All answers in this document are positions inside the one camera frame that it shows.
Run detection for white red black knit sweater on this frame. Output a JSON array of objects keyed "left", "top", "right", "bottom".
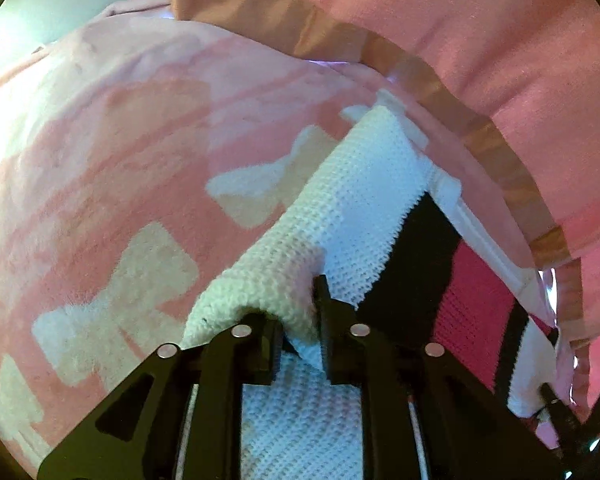
[{"left": 183, "top": 103, "right": 557, "bottom": 479}]

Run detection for pink bow pattern blanket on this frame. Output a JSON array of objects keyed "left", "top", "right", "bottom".
[{"left": 0, "top": 13, "right": 552, "bottom": 474}]

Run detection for pink curtain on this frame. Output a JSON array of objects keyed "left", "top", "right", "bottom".
[{"left": 162, "top": 0, "right": 600, "bottom": 405}]

